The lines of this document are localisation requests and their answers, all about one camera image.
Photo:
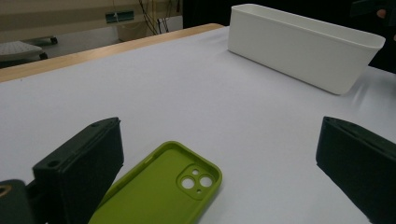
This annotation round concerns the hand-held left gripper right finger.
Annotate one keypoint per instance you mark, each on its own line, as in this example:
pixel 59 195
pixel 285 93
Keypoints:
pixel 361 165

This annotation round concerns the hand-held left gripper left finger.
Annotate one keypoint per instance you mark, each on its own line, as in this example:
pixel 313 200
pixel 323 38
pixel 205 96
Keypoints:
pixel 81 168

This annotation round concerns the green phone case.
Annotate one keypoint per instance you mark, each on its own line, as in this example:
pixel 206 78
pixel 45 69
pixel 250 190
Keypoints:
pixel 155 193

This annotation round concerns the white plastic bin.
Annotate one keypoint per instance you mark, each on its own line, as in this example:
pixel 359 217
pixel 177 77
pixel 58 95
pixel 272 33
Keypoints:
pixel 295 59

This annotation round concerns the white table sheet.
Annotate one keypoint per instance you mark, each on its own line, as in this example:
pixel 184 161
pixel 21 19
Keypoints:
pixel 186 93

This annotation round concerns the low rolling cart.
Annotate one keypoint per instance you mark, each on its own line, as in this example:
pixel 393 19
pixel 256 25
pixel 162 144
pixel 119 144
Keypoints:
pixel 15 49

